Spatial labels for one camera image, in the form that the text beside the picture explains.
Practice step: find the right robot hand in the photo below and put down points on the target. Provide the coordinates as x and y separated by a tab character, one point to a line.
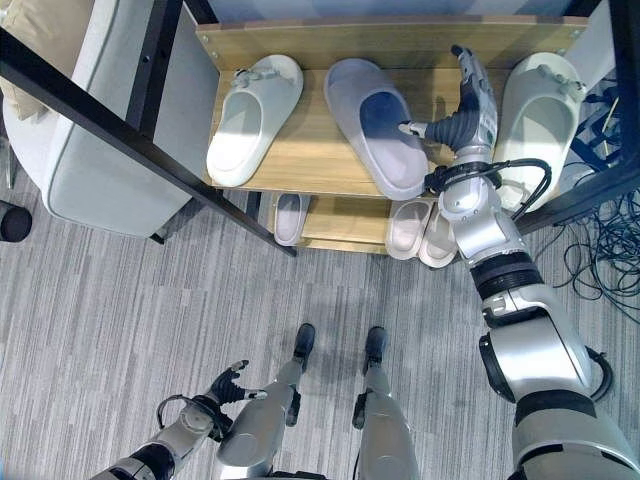
475	112

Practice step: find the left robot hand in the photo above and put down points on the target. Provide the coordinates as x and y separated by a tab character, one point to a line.
227	386

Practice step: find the grey closed-toe slipper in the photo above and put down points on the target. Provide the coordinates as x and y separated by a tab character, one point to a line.
289	219
376	125

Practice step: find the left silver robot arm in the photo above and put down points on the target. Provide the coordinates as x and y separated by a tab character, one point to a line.
175	435

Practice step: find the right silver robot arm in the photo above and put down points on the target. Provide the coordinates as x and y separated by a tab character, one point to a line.
530	320

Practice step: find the robot left silver leg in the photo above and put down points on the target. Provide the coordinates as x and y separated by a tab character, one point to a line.
265	405

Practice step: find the robot silver leg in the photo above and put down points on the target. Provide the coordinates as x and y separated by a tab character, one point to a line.
265	405
382	405

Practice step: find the white slide slipper with charm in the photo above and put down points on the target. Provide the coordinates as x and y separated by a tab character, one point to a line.
252	120
537	125

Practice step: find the beige slide slipper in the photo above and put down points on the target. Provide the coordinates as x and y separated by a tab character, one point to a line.
407	227
437	240

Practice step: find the robot right silver leg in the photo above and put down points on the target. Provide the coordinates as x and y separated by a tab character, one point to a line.
382	405

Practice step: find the light grey sofa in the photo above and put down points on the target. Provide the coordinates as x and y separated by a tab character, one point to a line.
115	135

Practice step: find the beige cushion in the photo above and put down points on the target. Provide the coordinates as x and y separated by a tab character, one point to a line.
37	60

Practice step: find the wooden shoe rack black frame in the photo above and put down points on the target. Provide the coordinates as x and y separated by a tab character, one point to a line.
310	165

